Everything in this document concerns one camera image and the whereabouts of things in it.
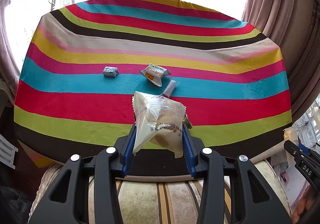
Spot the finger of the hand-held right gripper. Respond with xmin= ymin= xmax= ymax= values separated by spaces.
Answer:
xmin=299 ymin=142 xmax=320 ymax=162
xmin=284 ymin=140 xmax=304 ymax=164

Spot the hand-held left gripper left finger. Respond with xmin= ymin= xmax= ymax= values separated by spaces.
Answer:
xmin=29 ymin=124 xmax=137 ymax=224

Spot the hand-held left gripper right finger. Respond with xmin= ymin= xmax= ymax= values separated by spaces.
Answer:
xmin=182 ymin=124 xmax=292 ymax=224

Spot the pale yellow bun packet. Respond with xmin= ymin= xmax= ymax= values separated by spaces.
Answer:
xmin=283 ymin=127 xmax=302 ymax=145

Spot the dark green snack packet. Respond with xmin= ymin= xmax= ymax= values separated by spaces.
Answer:
xmin=184 ymin=112 xmax=193 ymax=129

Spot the clear bread packet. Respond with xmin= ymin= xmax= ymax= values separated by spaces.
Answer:
xmin=132 ymin=91 xmax=187 ymax=159

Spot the clear white stick packet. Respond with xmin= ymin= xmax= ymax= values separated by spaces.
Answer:
xmin=162 ymin=79 xmax=180 ymax=98

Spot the orange white snack packet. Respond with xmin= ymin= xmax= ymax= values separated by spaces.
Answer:
xmin=139 ymin=63 xmax=172 ymax=87

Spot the small grey white packet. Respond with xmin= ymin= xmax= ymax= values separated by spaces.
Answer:
xmin=103 ymin=66 xmax=119 ymax=78

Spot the person's right hand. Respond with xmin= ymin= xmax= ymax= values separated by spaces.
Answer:
xmin=291 ymin=185 xmax=320 ymax=224

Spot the patterned lace curtain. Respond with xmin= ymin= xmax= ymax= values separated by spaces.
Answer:
xmin=292 ymin=94 xmax=320 ymax=144

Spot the striped sofa cushion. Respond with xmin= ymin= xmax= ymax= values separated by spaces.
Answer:
xmin=30 ymin=159 xmax=293 ymax=224

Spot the striped colourful tablecloth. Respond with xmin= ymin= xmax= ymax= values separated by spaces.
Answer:
xmin=14 ymin=0 xmax=293 ymax=182

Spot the white slatted rack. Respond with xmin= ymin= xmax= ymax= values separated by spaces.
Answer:
xmin=0 ymin=134 xmax=19 ymax=170

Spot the dark cloth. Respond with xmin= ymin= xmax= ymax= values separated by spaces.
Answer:
xmin=0 ymin=179 xmax=34 ymax=224

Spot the brown curtain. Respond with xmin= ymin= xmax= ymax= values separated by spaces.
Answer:
xmin=241 ymin=0 xmax=320 ymax=119

